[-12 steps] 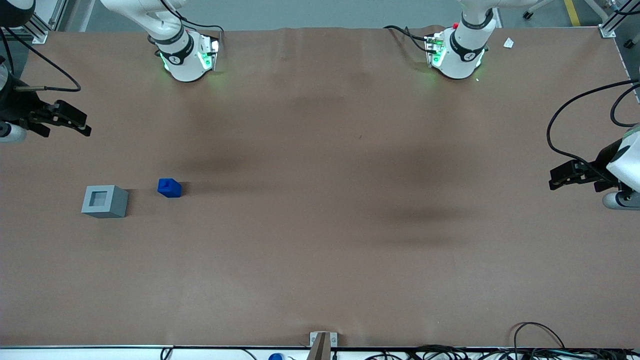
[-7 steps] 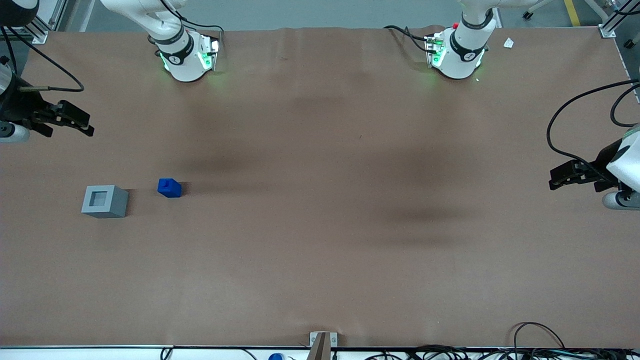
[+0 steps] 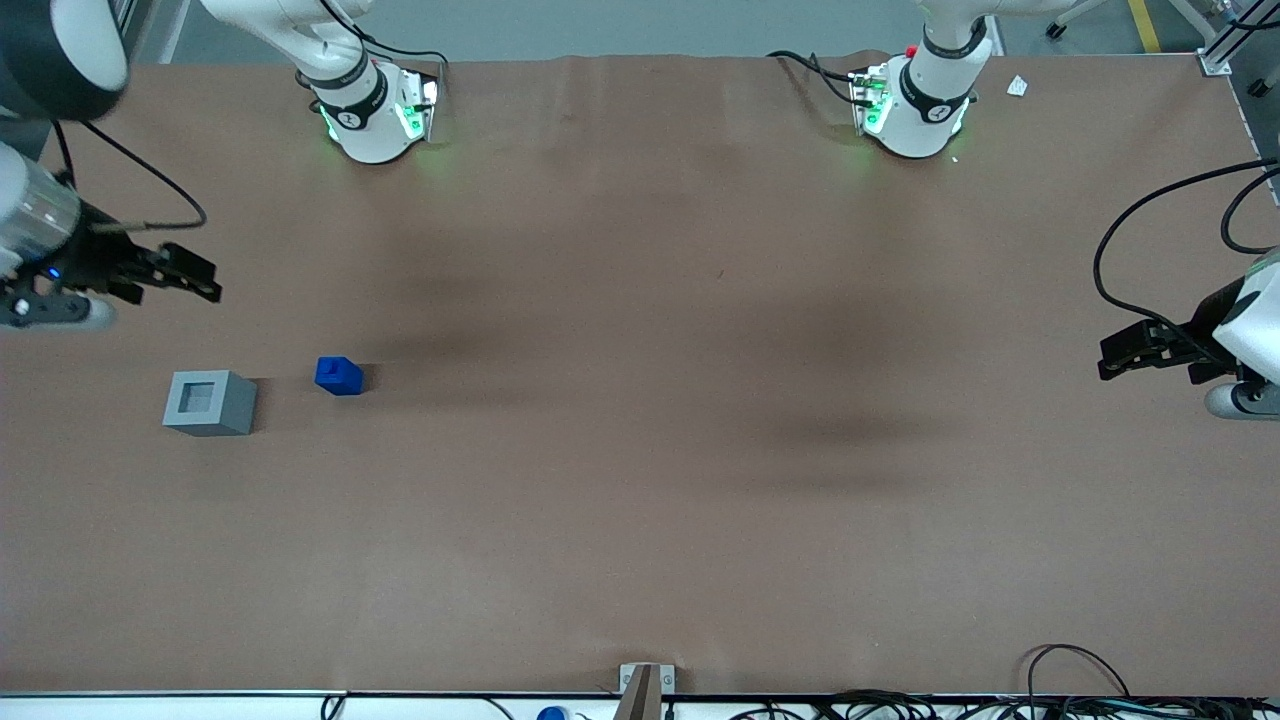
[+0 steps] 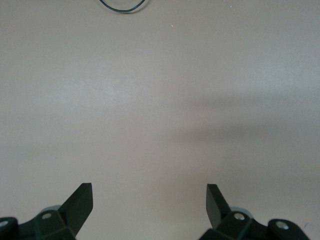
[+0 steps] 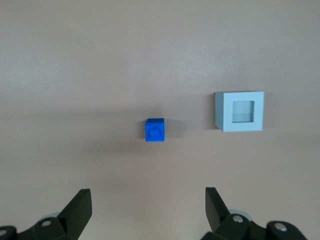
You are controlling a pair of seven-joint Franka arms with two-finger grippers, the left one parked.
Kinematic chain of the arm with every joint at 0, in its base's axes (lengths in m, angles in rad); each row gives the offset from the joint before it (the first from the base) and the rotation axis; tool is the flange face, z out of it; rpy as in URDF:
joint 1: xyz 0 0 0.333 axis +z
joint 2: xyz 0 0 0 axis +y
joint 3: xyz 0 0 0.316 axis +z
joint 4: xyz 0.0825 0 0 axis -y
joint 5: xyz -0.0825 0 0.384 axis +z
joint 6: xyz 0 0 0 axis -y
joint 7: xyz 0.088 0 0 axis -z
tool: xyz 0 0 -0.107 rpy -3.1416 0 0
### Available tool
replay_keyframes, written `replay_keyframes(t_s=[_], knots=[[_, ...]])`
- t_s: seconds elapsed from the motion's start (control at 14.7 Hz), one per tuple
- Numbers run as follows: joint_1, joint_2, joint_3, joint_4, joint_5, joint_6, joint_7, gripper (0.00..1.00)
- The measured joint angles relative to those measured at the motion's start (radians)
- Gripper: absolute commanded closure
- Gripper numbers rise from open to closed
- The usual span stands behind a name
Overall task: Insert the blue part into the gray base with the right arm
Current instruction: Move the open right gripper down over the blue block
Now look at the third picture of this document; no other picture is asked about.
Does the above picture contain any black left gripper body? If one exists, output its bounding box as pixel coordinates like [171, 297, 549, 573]
[1187, 282, 1252, 386]

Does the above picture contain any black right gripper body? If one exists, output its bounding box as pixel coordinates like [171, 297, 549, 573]
[45, 205, 138, 303]

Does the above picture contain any gray square base block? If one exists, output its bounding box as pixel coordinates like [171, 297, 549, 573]
[162, 369, 259, 438]

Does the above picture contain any blue plastic part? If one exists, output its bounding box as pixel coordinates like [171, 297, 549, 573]
[314, 356, 365, 397]

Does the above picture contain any brown paper table cover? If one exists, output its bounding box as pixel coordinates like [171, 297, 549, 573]
[0, 50, 1280, 698]

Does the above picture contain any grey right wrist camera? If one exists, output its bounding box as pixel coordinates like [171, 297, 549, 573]
[0, 290, 118, 333]

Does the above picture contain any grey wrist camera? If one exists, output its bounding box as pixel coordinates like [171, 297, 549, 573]
[1204, 378, 1280, 422]
[0, 290, 118, 333]

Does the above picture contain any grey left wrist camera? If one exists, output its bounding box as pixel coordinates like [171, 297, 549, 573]
[1204, 378, 1280, 422]

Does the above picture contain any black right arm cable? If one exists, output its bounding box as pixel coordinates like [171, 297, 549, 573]
[52, 118, 209, 237]

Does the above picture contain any long black left arm cable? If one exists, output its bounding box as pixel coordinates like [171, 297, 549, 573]
[1092, 158, 1280, 346]

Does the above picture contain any short black left arm cable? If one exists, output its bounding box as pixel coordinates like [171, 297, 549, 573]
[1219, 165, 1280, 257]

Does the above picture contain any aluminium frame profile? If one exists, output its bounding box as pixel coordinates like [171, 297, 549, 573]
[1196, 45, 1280, 161]

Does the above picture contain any black right base cable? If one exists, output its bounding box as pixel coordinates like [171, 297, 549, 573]
[318, 0, 449, 69]

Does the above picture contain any black base cable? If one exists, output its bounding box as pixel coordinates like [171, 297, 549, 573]
[766, 49, 863, 107]
[318, 0, 449, 69]

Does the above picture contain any looped thin black cable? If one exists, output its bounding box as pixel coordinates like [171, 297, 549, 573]
[1024, 643, 1133, 701]

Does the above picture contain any tangled black cable bundle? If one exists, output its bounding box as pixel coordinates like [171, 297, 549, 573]
[730, 688, 1280, 720]

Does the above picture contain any black left base cable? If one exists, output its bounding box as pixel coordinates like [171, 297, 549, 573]
[766, 49, 863, 107]

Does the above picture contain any small metal bracket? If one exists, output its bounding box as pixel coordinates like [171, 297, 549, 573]
[618, 662, 677, 696]

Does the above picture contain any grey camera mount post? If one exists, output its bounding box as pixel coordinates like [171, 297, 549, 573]
[612, 664, 663, 720]

